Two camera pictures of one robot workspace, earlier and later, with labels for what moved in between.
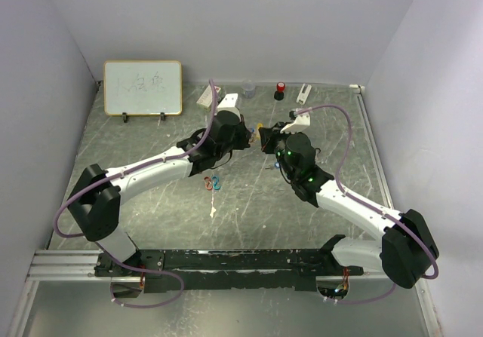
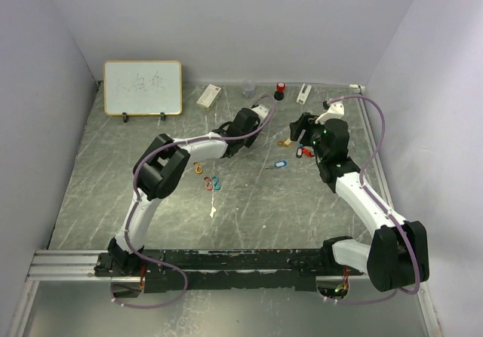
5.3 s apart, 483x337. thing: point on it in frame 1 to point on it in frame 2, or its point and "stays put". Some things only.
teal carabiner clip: (216, 187) stays put
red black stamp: (278, 95) stays put
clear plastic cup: (248, 86) stays put
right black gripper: (269, 136) to (306, 122)
